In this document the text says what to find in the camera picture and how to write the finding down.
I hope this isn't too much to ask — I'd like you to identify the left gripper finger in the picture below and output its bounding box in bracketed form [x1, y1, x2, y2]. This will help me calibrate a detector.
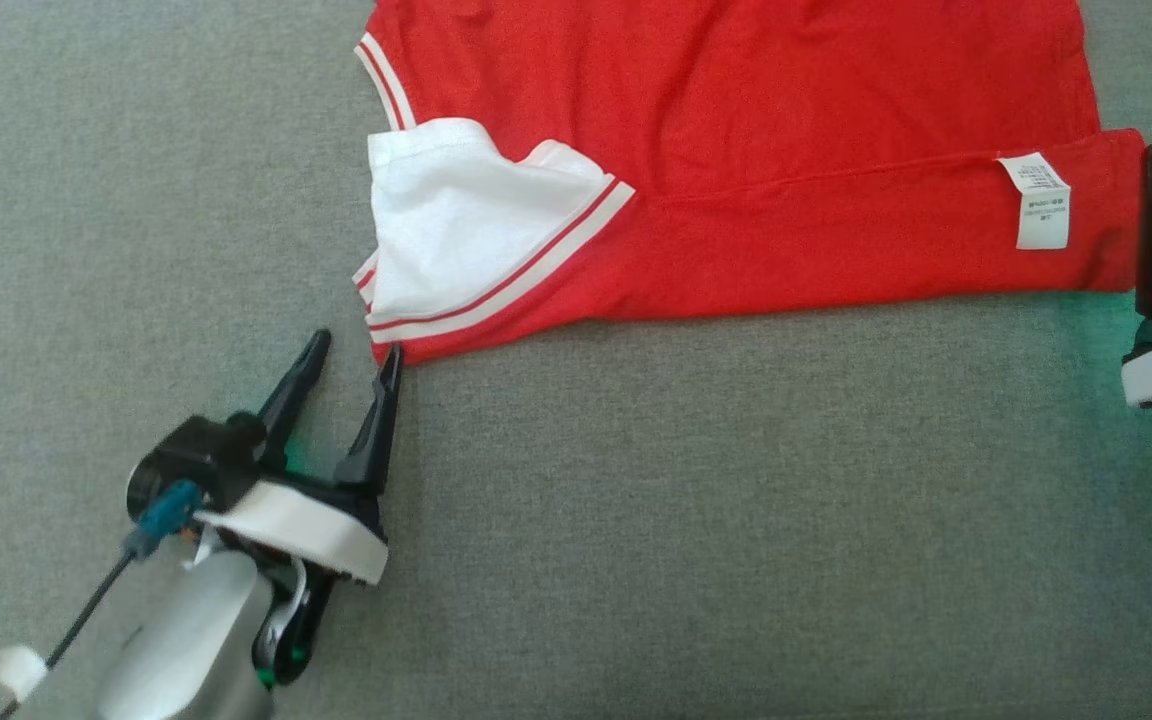
[334, 344, 404, 491]
[254, 329, 332, 471]

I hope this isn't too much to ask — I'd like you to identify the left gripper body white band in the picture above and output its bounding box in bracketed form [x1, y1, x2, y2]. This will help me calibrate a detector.
[191, 470, 389, 691]

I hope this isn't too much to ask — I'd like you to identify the red white sports shirt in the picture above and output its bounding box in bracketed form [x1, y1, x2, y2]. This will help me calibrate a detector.
[353, 0, 1147, 366]

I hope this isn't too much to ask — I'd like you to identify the large grey sofa seat cushion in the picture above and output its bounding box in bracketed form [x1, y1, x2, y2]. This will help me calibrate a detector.
[0, 0, 1152, 720]

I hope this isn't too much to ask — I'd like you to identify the left black cable blue plug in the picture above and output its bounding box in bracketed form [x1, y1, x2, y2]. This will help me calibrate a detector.
[0, 478, 205, 720]

